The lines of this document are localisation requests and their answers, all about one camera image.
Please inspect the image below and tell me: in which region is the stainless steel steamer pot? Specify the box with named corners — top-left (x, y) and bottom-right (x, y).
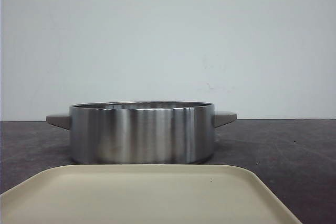
top-left (46, 101), bottom-right (237, 164)

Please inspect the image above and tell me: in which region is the cream plastic tray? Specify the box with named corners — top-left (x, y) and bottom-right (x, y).
top-left (1, 165), bottom-right (299, 223)

